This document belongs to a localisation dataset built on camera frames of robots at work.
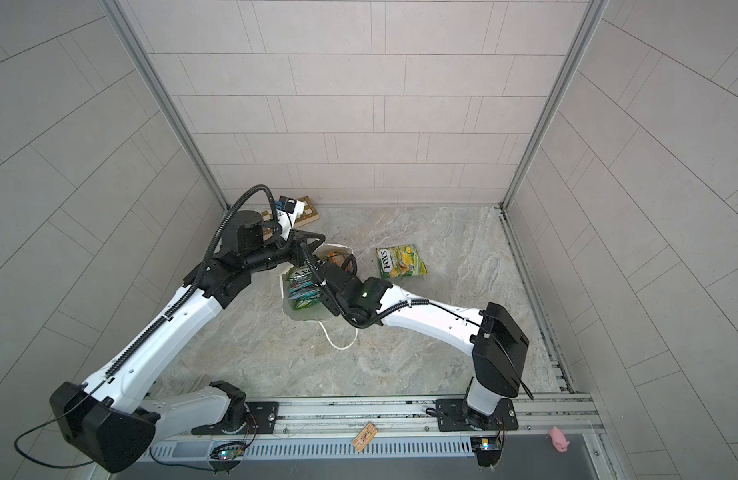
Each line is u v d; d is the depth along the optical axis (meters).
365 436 0.68
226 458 0.65
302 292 0.81
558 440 0.67
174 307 0.44
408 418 0.73
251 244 0.51
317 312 0.81
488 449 0.68
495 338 0.41
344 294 0.56
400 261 0.98
